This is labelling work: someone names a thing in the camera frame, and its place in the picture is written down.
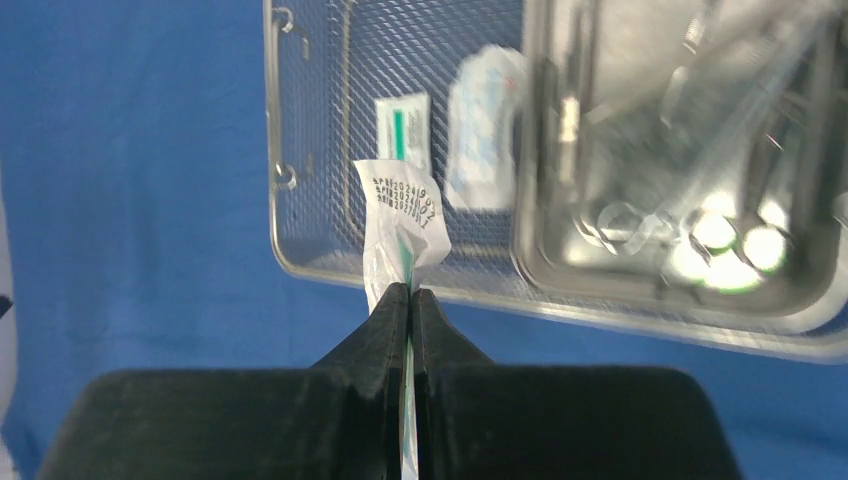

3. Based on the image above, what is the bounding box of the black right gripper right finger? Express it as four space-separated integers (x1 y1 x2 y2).
411 289 742 479

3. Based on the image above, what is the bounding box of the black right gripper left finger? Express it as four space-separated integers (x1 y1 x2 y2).
38 283 409 479

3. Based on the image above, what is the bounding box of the white gauze roll packet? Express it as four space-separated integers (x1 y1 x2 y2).
444 45 529 212

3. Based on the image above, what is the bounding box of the blue surgical wrap cloth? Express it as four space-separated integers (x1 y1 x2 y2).
1 1 847 479

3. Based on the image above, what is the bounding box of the small steel instrument pan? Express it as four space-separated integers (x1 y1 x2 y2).
512 1 847 334

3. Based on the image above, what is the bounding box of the green white sterile packet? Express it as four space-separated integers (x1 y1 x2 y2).
375 92 432 175

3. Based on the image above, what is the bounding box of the wire mesh steel tray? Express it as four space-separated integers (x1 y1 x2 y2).
263 1 847 363

